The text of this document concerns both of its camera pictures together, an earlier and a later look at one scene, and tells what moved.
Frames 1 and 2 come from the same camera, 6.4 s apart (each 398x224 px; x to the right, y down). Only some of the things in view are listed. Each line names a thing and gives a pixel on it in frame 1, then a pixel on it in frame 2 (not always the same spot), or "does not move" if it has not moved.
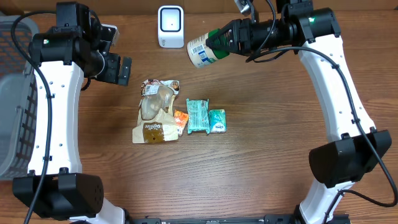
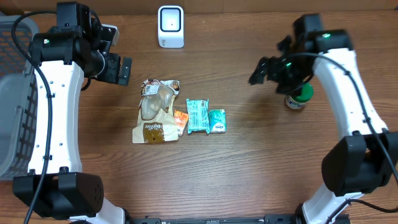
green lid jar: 200,55 to 299,98
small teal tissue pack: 217,122 does not move
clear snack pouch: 157,119 does not move
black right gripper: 241,35 to 273,65
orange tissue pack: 181,119 does not move
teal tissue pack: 198,115 does not move
